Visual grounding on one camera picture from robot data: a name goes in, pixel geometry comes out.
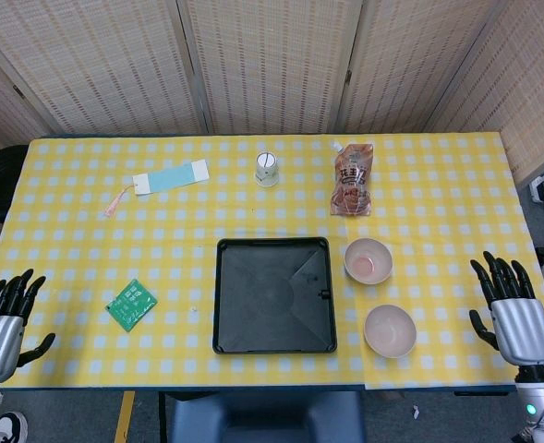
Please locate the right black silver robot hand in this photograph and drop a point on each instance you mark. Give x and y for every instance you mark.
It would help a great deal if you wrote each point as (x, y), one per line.
(523, 330)

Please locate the beige bowl with pink stain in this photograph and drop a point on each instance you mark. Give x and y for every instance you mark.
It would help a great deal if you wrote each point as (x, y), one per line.
(368, 260)

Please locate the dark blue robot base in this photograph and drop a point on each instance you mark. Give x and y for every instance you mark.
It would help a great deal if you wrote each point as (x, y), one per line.
(262, 417)

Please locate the black square plastic tray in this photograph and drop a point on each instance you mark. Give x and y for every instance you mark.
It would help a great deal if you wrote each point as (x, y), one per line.
(253, 295)

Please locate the black white sneaker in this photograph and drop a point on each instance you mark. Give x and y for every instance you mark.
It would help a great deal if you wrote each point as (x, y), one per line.
(6, 427)

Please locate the white paper scrap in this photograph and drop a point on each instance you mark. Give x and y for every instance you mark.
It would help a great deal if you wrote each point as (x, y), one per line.
(415, 411)

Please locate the green square sachet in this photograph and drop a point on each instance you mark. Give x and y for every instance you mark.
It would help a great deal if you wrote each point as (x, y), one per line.
(130, 305)

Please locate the yellow white checkered tablecloth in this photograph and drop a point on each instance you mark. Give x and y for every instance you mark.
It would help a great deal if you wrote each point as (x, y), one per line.
(91, 240)

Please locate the white power adapter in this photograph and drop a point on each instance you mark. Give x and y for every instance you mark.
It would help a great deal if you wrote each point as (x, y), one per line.
(541, 189)

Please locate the yellow floor tape strip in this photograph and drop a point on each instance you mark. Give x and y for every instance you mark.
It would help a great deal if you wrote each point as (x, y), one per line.
(124, 415)

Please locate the brown sauce spout pouch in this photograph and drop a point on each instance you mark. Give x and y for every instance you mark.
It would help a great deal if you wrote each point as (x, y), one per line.
(352, 180)

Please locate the blue bookmark with pink tassel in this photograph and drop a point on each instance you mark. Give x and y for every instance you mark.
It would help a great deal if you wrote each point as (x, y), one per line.
(170, 177)

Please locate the small white paper cup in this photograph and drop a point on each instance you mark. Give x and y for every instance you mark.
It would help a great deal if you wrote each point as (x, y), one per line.
(267, 173)

